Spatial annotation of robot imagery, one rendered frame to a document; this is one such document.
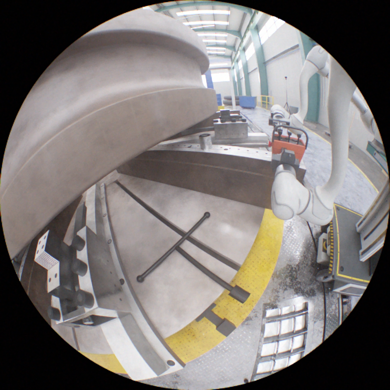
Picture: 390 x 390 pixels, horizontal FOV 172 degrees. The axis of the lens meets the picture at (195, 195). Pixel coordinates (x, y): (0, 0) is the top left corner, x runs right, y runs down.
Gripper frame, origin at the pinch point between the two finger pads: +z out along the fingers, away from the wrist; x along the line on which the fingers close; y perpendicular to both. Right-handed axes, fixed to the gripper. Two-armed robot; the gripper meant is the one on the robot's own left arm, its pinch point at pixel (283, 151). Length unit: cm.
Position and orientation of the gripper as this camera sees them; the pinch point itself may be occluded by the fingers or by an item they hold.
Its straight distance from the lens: 72.1
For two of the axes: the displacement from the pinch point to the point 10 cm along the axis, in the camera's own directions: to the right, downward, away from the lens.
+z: 4.6, -7.3, 5.0
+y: 2.3, 6.5, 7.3
